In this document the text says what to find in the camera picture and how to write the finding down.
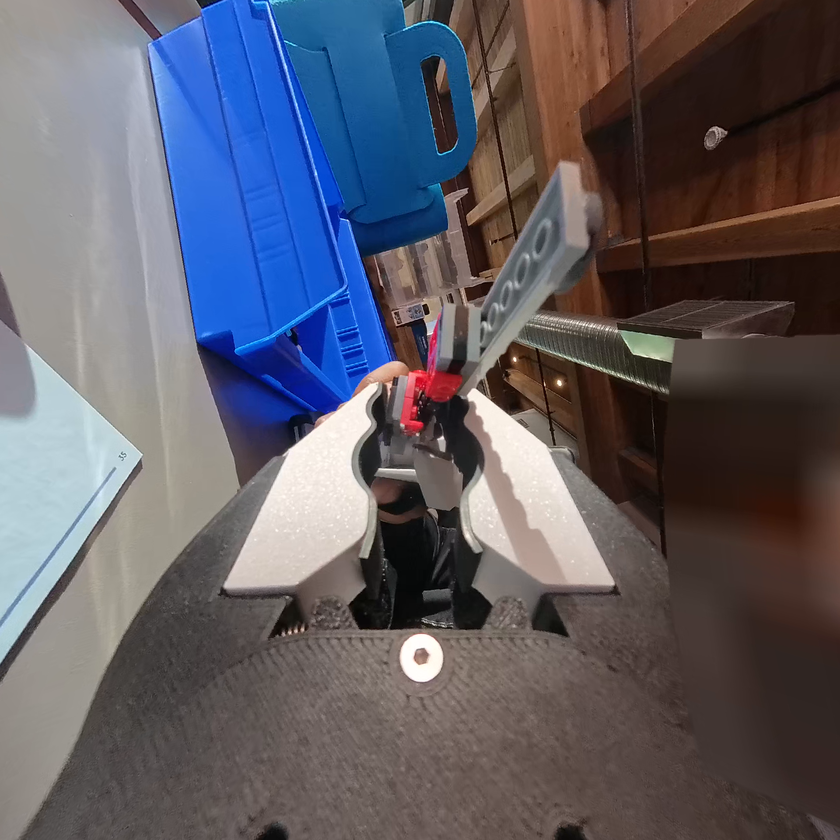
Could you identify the dark vent grille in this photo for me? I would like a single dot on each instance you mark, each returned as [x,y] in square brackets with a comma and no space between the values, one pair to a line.
[709,315]

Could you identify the long grey black brick assembly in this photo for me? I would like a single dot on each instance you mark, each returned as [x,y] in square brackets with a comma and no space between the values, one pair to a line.
[525,262]

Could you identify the light blue instruction booklet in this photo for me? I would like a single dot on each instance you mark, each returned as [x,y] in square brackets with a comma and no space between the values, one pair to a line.
[52,472]

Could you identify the clear plastic organiser boxes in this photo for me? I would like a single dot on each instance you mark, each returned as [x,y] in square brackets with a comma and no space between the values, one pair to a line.
[420,269]

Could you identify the small red brick assembly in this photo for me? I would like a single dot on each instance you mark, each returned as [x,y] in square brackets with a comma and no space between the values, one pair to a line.
[410,394]

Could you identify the person's right hand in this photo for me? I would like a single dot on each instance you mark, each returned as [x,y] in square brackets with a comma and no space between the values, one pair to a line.
[384,373]

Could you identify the ceiling spot bulb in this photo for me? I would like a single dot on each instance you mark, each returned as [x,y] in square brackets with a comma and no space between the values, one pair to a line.
[716,136]

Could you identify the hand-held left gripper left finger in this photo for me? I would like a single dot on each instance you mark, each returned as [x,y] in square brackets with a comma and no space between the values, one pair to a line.
[295,525]

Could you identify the silver ventilation duct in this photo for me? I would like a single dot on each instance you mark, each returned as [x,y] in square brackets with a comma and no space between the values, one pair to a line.
[590,344]

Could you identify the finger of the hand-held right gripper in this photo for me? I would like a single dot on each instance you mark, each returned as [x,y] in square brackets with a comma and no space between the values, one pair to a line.
[439,485]

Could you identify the blue plastic bin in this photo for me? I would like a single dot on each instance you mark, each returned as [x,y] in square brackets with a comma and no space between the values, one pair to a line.
[249,197]

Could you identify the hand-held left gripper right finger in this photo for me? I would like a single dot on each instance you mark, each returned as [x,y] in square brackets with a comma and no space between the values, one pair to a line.
[544,544]

